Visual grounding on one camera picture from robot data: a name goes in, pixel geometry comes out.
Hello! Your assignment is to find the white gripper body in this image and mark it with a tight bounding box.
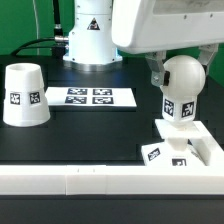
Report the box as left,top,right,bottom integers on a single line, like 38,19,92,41
112,0,224,54

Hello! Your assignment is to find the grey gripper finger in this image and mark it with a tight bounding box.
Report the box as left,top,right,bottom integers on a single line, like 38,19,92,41
198,44,219,75
145,51,166,87

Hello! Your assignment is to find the white lamp bulb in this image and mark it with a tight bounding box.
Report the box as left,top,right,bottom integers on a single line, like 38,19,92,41
160,55,205,127

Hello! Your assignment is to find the white lamp base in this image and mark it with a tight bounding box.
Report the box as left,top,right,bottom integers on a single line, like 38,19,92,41
141,119,205,168

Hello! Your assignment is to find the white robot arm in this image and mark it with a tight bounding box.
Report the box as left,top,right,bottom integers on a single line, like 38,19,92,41
64,0,224,87

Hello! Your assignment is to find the white lamp shade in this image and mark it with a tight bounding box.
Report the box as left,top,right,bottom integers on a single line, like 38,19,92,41
3,63,50,127

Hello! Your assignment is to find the white marker sheet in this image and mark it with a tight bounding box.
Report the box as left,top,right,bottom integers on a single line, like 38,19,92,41
46,87,137,108

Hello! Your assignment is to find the white L-shaped fence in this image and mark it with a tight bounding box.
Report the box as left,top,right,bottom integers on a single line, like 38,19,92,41
0,121,224,195

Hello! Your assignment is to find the black cable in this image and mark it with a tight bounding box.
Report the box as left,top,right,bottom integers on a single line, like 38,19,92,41
10,0,69,56

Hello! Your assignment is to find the white thin cable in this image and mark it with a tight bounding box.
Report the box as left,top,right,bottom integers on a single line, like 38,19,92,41
32,0,40,56

